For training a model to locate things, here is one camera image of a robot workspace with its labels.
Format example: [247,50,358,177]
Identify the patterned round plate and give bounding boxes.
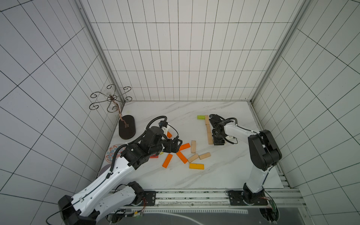
[105,144,121,164]

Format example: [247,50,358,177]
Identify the orange block lower middle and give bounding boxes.
[176,151,188,164]

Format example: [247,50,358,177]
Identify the natural wood block vertical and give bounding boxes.
[191,140,197,154]

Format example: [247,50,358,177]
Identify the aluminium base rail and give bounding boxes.
[140,188,306,210]

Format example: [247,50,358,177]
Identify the black wire ornament stand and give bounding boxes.
[89,84,136,140]

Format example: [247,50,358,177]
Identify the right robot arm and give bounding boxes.
[209,114,282,205]

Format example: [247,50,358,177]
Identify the natural wood block small diagonal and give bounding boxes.
[187,154,199,163]

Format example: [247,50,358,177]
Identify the orange block lower left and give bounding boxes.
[162,154,173,168]

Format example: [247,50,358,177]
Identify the yellow block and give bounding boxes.
[189,163,204,170]

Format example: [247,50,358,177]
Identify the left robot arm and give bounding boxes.
[58,126,182,225]

